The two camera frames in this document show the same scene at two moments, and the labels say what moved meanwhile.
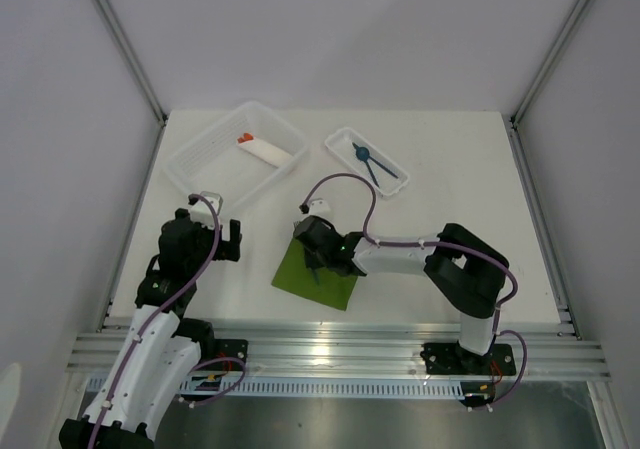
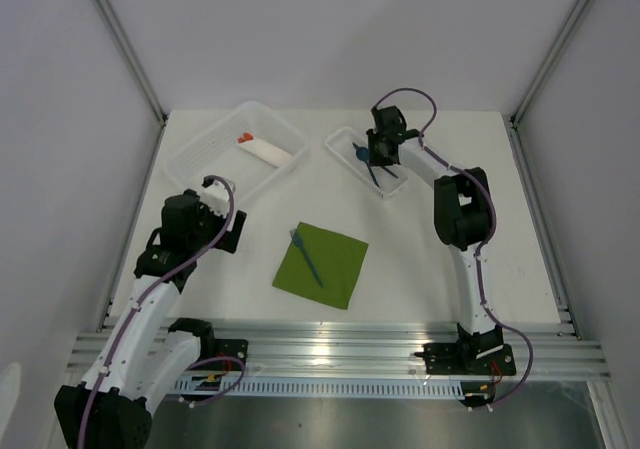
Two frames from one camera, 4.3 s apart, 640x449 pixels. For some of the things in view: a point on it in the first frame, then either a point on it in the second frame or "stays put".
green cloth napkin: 334,288 stays put
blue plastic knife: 368,165 stays put
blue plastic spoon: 363,155 stays put
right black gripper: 311,262 to 373,160
